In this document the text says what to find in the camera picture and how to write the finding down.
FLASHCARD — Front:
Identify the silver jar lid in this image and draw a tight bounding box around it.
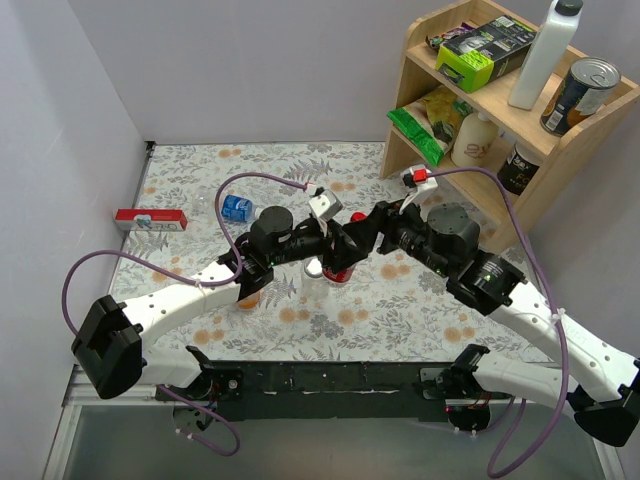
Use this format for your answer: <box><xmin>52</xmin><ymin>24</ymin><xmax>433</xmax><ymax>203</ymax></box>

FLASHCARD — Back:
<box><xmin>303</xmin><ymin>257</ymin><xmax>323</xmax><ymax>278</ymax></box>

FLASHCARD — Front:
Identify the tin can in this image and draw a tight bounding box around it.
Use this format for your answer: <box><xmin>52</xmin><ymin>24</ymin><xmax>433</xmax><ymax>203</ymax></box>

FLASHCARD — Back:
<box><xmin>540</xmin><ymin>57</ymin><xmax>621</xmax><ymax>136</ymax></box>

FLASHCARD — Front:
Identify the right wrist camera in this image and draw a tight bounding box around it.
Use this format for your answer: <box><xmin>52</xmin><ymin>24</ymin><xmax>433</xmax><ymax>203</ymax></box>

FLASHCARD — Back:
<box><xmin>400</xmin><ymin>165</ymin><xmax>438</xmax><ymax>211</ymax></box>

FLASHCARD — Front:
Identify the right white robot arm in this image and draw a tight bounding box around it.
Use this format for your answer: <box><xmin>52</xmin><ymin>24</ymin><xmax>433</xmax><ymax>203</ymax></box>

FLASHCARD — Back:
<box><xmin>344</xmin><ymin>202</ymin><xmax>639</xmax><ymax>447</ymax></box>

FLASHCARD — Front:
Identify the blue label water bottle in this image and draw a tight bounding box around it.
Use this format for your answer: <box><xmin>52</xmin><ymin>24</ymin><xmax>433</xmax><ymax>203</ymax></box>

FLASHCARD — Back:
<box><xmin>192</xmin><ymin>188</ymin><xmax>262</xmax><ymax>224</ymax></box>

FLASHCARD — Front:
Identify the wooden shelf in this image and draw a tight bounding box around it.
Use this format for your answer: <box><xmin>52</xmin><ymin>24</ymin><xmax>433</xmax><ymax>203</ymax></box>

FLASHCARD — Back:
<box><xmin>380</xmin><ymin>1</ymin><xmax>639</xmax><ymax>253</ymax></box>

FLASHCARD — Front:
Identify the green chip bag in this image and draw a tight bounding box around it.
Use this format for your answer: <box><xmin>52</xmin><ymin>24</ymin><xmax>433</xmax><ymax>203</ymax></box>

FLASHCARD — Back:
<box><xmin>387</xmin><ymin>85</ymin><xmax>473</xmax><ymax>166</ymax></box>

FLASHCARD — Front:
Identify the green black box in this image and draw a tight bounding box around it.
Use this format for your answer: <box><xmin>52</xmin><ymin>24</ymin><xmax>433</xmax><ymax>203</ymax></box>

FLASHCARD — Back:
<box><xmin>435</xmin><ymin>15</ymin><xmax>537</xmax><ymax>93</ymax></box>

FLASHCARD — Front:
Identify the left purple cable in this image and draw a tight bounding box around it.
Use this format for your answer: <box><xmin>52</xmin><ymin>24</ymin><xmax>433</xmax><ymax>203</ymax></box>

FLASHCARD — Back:
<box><xmin>61</xmin><ymin>172</ymin><xmax>311</xmax><ymax>457</ymax></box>

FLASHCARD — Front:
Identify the orange juice bottle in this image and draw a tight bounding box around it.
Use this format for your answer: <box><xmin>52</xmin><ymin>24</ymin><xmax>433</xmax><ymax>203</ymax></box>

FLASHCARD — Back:
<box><xmin>236</xmin><ymin>291</ymin><xmax>261</xmax><ymax>310</ymax></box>

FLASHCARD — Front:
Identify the purple cable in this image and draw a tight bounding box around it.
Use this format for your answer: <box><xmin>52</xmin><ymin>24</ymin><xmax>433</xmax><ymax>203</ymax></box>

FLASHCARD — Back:
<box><xmin>434</xmin><ymin>166</ymin><xmax>571</xmax><ymax>479</ymax></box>
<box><xmin>61</xmin><ymin>172</ymin><xmax>311</xmax><ymax>457</ymax></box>

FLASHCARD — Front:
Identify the red bottle cap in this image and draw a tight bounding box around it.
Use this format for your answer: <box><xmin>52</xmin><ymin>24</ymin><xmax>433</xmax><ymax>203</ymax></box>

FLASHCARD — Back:
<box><xmin>350</xmin><ymin>212</ymin><xmax>367</xmax><ymax>222</ymax></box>

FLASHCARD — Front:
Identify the red label water bottle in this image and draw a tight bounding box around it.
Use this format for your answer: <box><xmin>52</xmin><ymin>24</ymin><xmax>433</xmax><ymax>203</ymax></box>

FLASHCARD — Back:
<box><xmin>322</xmin><ymin>265</ymin><xmax>355</xmax><ymax>284</ymax></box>

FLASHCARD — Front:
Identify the cream round bottle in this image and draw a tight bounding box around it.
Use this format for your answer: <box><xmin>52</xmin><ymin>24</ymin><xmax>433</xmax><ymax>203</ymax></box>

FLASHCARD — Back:
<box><xmin>451</xmin><ymin>112</ymin><xmax>499</xmax><ymax>167</ymax></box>

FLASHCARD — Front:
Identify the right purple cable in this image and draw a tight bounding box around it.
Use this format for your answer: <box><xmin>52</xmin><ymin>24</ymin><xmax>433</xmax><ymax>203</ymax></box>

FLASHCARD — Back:
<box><xmin>434</xmin><ymin>166</ymin><xmax>571</xmax><ymax>479</ymax></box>

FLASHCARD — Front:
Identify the snack packet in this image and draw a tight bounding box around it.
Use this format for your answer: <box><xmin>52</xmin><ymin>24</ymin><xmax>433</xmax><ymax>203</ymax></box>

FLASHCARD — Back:
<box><xmin>425</xmin><ymin>22</ymin><xmax>474</xmax><ymax>51</ymax></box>

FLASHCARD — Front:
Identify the black jar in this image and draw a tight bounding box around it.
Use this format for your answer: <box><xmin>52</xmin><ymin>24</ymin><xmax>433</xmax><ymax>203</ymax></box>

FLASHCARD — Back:
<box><xmin>497</xmin><ymin>142</ymin><xmax>542</xmax><ymax>195</ymax></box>

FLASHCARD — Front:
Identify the clear jar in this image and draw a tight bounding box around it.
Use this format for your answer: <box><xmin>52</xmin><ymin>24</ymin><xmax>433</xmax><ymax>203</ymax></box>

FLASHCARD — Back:
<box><xmin>301</xmin><ymin>260</ymin><xmax>329</xmax><ymax>300</ymax></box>

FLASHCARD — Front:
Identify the black base frame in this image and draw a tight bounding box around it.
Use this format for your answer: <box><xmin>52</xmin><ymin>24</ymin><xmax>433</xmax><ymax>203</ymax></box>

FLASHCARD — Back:
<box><xmin>154</xmin><ymin>344</ymin><xmax>519</xmax><ymax>436</ymax></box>

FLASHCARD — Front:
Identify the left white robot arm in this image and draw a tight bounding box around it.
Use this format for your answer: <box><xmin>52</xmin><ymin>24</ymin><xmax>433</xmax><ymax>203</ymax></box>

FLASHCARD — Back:
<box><xmin>71</xmin><ymin>206</ymin><xmax>377</xmax><ymax>400</ymax></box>

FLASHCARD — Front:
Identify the white tall bottle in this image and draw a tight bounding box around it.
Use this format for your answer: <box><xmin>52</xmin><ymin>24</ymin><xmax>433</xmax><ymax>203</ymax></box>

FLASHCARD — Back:
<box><xmin>508</xmin><ymin>0</ymin><xmax>583</xmax><ymax>110</ymax></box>

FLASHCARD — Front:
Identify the red toothpaste box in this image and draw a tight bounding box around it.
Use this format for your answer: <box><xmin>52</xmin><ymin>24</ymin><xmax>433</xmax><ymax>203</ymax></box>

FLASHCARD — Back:
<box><xmin>114</xmin><ymin>208</ymin><xmax>188</xmax><ymax>231</ymax></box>

